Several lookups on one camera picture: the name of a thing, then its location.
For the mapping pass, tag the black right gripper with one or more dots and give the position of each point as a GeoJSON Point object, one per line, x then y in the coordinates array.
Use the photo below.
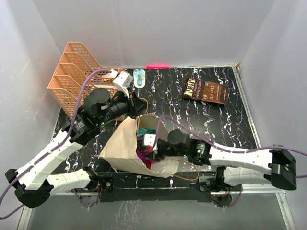
{"type": "Point", "coordinates": [158, 156]}

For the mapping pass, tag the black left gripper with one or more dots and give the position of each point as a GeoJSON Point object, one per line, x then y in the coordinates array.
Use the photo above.
{"type": "Point", "coordinates": [136, 105]}

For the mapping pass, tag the purple blackcurrant candy bag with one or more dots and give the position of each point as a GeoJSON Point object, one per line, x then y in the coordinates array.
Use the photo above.
{"type": "Point", "coordinates": [146, 154]}

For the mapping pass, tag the beige paper bag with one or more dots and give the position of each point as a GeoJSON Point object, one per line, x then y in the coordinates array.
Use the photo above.
{"type": "Point", "coordinates": [120, 150]}

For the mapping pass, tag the brown Kettle chips bag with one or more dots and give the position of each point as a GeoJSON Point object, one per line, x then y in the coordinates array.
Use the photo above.
{"type": "Point", "coordinates": [206, 91]}

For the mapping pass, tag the green snack bag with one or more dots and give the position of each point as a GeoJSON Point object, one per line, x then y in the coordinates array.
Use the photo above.
{"type": "Point", "coordinates": [145, 131]}

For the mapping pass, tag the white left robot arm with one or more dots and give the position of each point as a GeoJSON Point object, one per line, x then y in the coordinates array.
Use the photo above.
{"type": "Point", "coordinates": [35, 182]}

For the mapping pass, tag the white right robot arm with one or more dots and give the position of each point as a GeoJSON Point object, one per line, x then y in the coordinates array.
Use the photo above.
{"type": "Point", "coordinates": [273, 165]}

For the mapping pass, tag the orange red snack pack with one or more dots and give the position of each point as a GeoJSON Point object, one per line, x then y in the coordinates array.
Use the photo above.
{"type": "Point", "coordinates": [149, 165]}

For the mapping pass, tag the blue correction tape package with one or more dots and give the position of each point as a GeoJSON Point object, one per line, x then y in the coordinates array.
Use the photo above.
{"type": "Point", "coordinates": [139, 77]}

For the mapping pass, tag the pink tape strip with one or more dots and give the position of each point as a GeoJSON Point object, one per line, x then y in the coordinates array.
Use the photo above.
{"type": "Point", "coordinates": [157, 66]}

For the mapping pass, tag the peach plastic desk organizer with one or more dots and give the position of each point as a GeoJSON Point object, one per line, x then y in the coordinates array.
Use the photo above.
{"type": "Point", "coordinates": [75, 65]}

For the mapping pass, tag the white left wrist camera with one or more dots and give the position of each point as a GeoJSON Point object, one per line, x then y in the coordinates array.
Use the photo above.
{"type": "Point", "coordinates": [122, 82]}

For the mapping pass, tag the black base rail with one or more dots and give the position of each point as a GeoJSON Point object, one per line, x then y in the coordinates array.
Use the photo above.
{"type": "Point", "coordinates": [124, 186]}

